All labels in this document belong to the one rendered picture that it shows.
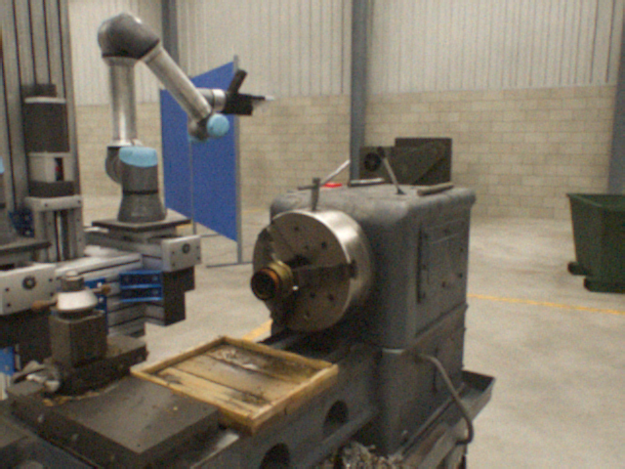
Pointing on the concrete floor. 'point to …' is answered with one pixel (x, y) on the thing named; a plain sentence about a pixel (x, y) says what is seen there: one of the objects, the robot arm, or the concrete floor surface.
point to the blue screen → (203, 165)
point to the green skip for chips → (599, 240)
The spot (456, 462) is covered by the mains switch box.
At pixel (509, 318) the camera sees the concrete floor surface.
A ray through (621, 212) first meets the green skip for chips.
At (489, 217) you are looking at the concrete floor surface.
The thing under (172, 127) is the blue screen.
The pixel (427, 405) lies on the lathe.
